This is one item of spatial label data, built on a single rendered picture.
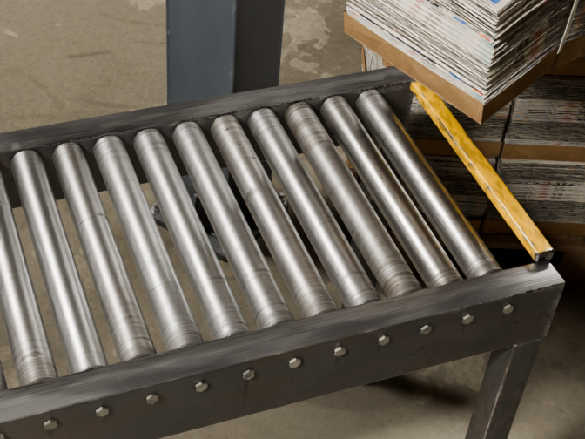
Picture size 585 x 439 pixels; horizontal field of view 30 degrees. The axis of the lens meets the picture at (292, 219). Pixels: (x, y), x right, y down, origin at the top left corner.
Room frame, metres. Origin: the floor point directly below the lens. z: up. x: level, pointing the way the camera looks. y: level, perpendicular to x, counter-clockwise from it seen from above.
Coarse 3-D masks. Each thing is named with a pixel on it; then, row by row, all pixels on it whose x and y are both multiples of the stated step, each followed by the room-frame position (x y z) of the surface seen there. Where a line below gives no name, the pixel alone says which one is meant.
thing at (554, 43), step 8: (568, 0) 1.38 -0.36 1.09; (584, 0) 1.41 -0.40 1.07; (568, 8) 1.39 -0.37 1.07; (576, 8) 1.41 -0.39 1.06; (560, 16) 1.38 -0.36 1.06; (568, 16) 1.40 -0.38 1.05; (576, 16) 1.41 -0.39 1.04; (560, 24) 1.39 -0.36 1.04; (560, 32) 1.39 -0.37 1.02; (568, 32) 1.41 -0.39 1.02; (552, 40) 1.38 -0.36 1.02; (560, 40) 1.40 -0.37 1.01; (552, 48) 1.38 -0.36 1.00
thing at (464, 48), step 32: (352, 0) 1.45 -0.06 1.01; (384, 0) 1.40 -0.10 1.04; (416, 0) 1.36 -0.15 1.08; (448, 0) 1.30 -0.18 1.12; (480, 0) 1.26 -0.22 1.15; (512, 0) 1.26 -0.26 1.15; (544, 0) 1.32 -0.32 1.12; (384, 32) 1.40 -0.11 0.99; (416, 32) 1.36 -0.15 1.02; (448, 32) 1.31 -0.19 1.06; (480, 32) 1.27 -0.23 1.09; (512, 32) 1.28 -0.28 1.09; (544, 32) 1.36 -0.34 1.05; (448, 64) 1.32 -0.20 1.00; (480, 64) 1.28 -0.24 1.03; (512, 64) 1.31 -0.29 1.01; (480, 96) 1.27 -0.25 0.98
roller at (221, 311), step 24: (144, 144) 1.32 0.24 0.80; (144, 168) 1.28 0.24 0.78; (168, 168) 1.26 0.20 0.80; (168, 192) 1.21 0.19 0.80; (168, 216) 1.17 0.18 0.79; (192, 216) 1.16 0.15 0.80; (192, 240) 1.11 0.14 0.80; (192, 264) 1.07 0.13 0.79; (216, 264) 1.07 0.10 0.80; (192, 288) 1.04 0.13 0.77; (216, 288) 1.02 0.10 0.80; (216, 312) 0.98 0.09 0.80; (240, 312) 0.99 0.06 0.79; (216, 336) 0.95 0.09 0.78
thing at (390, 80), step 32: (224, 96) 1.45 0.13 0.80; (256, 96) 1.46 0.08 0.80; (288, 96) 1.47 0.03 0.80; (320, 96) 1.48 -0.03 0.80; (352, 96) 1.50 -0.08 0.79; (384, 96) 1.53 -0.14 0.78; (32, 128) 1.32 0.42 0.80; (64, 128) 1.33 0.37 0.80; (96, 128) 1.34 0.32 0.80; (128, 128) 1.35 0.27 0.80; (160, 128) 1.36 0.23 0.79; (288, 128) 1.46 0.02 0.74; (0, 160) 1.26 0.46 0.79; (96, 160) 1.32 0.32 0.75; (224, 160) 1.41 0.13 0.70
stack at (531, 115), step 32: (544, 96) 1.88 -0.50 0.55; (576, 96) 1.89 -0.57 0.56; (416, 128) 1.87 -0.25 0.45; (480, 128) 1.88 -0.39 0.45; (512, 128) 1.89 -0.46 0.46; (544, 128) 1.89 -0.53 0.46; (576, 128) 1.90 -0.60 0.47; (448, 160) 1.88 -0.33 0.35; (512, 160) 1.89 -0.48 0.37; (544, 160) 1.90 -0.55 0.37; (480, 192) 1.89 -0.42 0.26; (512, 192) 1.89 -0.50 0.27; (544, 192) 1.90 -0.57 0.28; (576, 192) 1.90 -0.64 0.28; (576, 256) 1.90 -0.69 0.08
